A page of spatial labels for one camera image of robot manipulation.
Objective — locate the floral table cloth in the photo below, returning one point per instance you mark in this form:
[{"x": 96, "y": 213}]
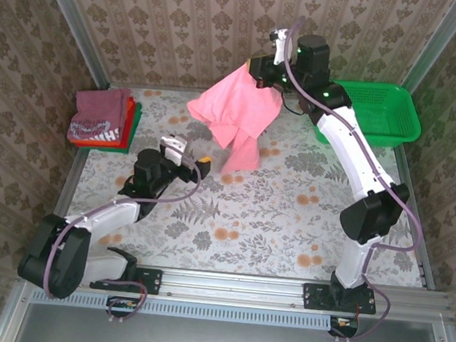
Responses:
[{"x": 286, "y": 241}]

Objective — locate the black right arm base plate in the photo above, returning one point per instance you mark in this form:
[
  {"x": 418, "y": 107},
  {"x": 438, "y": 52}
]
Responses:
[{"x": 317, "y": 297}]

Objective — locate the aluminium table side rail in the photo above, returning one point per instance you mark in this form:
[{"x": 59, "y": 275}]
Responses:
[
  {"x": 69, "y": 184},
  {"x": 417, "y": 221}
]

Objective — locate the orange folded t-shirt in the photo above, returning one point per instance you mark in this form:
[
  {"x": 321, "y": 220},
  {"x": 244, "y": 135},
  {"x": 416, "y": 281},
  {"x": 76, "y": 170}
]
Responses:
[{"x": 126, "y": 125}]

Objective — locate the green folded t-shirt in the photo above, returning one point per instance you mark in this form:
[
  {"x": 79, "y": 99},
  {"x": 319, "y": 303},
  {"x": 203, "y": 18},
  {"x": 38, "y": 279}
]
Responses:
[{"x": 137, "y": 119}]

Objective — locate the black electronics box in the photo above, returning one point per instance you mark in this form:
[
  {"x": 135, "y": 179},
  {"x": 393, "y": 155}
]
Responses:
[
  {"x": 122, "y": 304},
  {"x": 344, "y": 325}
]

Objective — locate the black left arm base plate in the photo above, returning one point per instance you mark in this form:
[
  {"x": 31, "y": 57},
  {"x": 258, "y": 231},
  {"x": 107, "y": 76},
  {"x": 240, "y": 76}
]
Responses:
[{"x": 148, "y": 280}]

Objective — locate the green plastic basket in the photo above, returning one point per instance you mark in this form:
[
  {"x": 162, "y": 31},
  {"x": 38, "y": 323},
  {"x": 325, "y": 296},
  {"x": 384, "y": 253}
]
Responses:
[{"x": 383, "y": 109}]

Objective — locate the aluminium frame post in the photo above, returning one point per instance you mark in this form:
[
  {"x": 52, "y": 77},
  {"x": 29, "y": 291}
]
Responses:
[
  {"x": 436, "y": 45},
  {"x": 76, "y": 23}
]

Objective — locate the aluminium mounting rail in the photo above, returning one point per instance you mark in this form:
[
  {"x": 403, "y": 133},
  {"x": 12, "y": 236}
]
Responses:
[{"x": 233, "y": 286}]

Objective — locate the pink t-shirt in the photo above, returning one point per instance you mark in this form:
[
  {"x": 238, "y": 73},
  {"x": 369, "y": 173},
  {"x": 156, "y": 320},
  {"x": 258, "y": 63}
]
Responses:
[{"x": 234, "y": 103}]

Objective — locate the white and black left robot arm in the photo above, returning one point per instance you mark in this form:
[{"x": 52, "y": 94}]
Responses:
[{"x": 114, "y": 216}]

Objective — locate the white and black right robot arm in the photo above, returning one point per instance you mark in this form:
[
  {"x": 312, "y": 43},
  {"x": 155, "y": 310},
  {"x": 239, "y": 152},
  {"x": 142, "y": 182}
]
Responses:
[{"x": 347, "y": 150}]

